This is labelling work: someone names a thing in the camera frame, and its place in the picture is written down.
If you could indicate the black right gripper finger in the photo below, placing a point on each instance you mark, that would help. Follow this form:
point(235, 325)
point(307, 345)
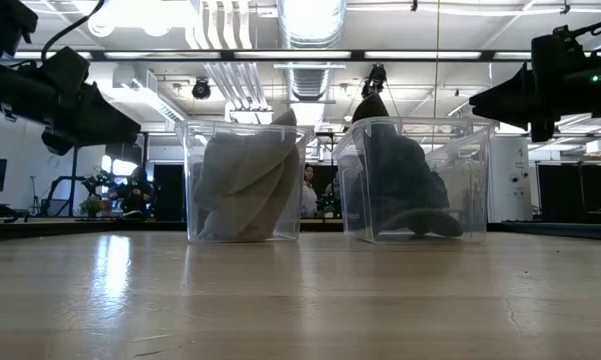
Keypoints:
point(542, 131)
point(507, 102)

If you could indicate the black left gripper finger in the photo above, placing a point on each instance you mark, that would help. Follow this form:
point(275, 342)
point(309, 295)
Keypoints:
point(57, 142)
point(105, 122)

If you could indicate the beige cap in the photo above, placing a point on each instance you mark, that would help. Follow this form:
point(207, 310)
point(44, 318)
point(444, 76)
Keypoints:
point(230, 165)
point(275, 210)

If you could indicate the black cap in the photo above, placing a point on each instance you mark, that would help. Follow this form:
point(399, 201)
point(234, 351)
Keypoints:
point(420, 220)
point(380, 150)

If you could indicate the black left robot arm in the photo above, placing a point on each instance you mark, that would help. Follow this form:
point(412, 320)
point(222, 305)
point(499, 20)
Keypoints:
point(0, 22)

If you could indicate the black background robot station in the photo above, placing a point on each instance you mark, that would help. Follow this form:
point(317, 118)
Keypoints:
point(62, 192)

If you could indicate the white cylindrical tank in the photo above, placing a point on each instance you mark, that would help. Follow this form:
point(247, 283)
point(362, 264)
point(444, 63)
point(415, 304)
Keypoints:
point(510, 180)

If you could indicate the black partition panel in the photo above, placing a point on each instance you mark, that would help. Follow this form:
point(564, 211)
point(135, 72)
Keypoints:
point(562, 192)

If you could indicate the small green potted plant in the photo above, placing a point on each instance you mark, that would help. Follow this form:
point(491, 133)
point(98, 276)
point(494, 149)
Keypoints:
point(91, 205)

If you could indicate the person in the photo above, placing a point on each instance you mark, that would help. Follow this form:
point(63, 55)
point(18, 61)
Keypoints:
point(136, 192)
point(332, 189)
point(308, 197)

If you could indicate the clear plastic container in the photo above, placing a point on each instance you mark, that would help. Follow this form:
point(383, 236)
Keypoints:
point(475, 190)
point(190, 200)

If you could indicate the black ceiling spotlight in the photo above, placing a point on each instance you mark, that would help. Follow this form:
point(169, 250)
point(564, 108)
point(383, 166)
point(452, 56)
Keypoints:
point(201, 89)

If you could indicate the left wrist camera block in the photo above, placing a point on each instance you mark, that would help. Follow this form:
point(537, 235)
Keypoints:
point(65, 70)

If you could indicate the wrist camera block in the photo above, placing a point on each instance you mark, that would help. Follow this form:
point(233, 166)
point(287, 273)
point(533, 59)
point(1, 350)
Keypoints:
point(65, 70)
point(555, 50)

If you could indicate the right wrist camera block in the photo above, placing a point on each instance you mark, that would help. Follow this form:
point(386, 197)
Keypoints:
point(555, 50)

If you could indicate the black overhead camera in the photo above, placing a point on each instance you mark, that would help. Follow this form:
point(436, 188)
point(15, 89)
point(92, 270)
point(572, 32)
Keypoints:
point(375, 80)

